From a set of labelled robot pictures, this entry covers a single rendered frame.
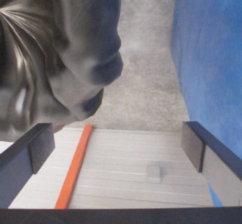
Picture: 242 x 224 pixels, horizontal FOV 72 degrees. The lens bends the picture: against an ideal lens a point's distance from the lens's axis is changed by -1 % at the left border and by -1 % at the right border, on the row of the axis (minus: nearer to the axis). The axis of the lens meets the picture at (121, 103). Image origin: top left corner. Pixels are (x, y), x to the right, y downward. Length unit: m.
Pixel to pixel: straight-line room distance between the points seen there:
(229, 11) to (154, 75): 0.71
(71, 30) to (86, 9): 0.03
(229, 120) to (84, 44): 0.24
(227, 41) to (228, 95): 0.09
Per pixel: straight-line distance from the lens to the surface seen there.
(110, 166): 1.13
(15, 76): 0.48
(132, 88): 1.05
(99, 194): 1.07
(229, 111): 0.31
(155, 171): 1.06
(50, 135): 0.17
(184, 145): 0.17
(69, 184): 1.08
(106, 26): 0.25
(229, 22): 0.34
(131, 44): 0.93
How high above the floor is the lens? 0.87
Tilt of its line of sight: 50 degrees down
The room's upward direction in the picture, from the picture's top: 170 degrees counter-clockwise
